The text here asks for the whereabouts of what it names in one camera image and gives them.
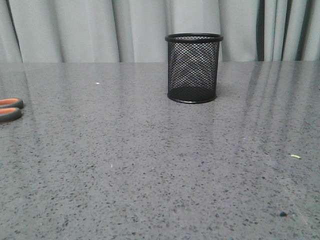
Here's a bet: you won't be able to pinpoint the small black crumb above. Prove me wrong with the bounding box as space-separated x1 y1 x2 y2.
279 211 288 217

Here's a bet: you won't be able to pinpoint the grey orange handled scissors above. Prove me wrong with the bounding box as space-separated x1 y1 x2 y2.
0 97 24 123

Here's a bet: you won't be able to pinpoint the black mesh pen bucket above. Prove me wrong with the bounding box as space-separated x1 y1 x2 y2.
165 33 224 104

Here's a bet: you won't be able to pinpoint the grey curtain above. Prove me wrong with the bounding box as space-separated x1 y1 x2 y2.
0 0 320 63

